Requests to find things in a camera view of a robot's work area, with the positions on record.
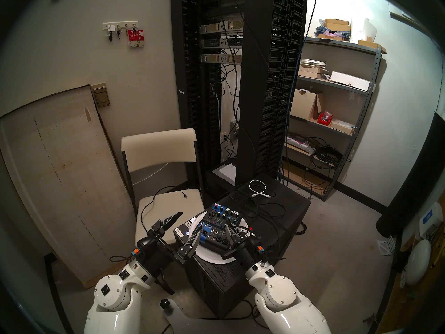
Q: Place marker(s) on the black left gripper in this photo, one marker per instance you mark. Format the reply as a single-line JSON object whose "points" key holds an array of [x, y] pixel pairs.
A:
{"points": [[154, 255]]}

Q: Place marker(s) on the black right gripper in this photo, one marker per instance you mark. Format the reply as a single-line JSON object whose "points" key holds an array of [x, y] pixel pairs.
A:
{"points": [[248, 255]]}

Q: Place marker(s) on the blue black audio mixer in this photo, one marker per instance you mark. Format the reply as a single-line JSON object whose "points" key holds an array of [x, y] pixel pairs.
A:
{"points": [[217, 220]]}

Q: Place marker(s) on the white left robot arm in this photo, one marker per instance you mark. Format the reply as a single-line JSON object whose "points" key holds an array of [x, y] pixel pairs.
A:
{"points": [[114, 302]]}

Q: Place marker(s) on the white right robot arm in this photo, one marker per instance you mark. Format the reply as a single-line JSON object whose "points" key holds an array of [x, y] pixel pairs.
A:
{"points": [[281, 298]]}

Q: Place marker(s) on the white round plate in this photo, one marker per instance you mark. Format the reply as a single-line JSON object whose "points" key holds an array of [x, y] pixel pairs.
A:
{"points": [[212, 257]]}

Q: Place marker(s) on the black speaker cabinet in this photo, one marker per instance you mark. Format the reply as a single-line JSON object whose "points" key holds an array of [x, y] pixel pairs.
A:
{"points": [[295, 211]]}

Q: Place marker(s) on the black round knob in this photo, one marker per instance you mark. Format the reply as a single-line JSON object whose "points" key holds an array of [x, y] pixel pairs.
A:
{"points": [[166, 304]]}

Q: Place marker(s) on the grey flat rack device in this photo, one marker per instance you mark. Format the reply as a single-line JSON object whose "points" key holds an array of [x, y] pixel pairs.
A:
{"points": [[226, 172]]}

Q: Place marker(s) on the beige folding chair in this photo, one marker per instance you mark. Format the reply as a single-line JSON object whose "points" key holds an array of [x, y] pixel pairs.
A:
{"points": [[158, 149]]}

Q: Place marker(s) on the pink white package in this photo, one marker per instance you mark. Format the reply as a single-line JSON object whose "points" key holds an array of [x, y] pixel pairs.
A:
{"points": [[299, 143]]}

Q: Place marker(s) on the large grey cardboard sheet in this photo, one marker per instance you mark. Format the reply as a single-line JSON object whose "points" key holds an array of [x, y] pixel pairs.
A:
{"points": [[62, 162]]}

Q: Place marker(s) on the black server rack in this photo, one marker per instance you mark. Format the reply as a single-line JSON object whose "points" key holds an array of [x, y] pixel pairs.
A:
{"points": [[253, 93]]}

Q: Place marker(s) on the small red parts bin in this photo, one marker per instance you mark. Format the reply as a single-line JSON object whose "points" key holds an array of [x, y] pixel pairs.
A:
{"points": [[325, 118]]}

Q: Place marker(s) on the open tan cardboard box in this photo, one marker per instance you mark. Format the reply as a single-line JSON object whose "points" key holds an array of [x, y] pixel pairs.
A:
{"points": [[302, 105]]}

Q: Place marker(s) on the beige flat box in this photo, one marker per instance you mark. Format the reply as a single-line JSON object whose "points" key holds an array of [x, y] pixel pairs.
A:
{"points": [[342, 127]]}

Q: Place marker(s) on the white dome device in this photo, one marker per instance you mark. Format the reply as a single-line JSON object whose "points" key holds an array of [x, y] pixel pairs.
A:
{"points": [[417, 262]]}

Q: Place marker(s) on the small tan box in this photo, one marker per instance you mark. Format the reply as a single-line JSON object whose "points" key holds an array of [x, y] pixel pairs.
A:
{"points": [[309, 73]]}

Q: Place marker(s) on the beige rack unit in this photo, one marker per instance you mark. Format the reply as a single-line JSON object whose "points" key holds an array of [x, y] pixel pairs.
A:
{"points": [[220, 58], [222, 27]]}

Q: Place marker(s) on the tall black panel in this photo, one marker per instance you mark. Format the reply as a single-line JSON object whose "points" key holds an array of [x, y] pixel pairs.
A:
{"points": [[417, 183]]}

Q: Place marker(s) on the white device blue label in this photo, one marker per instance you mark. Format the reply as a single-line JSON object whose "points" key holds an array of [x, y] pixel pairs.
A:
{"points": [[429, 218]]}

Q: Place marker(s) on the white flat box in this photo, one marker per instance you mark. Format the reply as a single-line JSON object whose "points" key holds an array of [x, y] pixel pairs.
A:
{"points": [[349, 81]]}

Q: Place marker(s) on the black rack server unit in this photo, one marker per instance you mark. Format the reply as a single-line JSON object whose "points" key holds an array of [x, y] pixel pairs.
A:
{"points": [[220, 42]]}

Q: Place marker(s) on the white key hook rack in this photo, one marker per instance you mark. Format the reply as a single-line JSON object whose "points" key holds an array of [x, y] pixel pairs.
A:
{"points": [[120, 24]]}

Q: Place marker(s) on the grey metal shelf unit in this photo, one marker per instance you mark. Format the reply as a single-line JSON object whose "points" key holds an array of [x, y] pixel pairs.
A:
{"points": [[347, 45]]}

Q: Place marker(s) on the pile of plastic bags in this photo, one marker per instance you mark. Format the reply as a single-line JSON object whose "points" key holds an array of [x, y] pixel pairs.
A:
{"points": [[328, 34]]}

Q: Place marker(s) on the small open cardboard box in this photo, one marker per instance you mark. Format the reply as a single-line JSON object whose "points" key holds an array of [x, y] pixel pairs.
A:
{"points": [[370, 44]]}

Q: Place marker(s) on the brown cardboard box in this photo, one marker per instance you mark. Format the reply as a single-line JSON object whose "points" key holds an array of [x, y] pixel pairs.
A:
{"points": [[337, 25]]}

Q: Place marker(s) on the white plastic bag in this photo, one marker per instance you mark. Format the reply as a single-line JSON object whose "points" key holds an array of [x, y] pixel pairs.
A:
{"points": [[363, 29]]}

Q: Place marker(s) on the white Sonitrol alarm cabinet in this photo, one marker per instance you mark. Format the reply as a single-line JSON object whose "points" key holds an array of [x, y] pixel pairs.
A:
{"points": [[405, 18]]}

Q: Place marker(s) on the white lattice bracket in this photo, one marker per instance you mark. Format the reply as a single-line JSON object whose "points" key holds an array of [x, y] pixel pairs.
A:
{"points": [[386, 246]]}

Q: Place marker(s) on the beige wall switch plate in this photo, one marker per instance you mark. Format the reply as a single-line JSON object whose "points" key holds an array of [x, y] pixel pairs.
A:
{"points": [[101, 97]]}

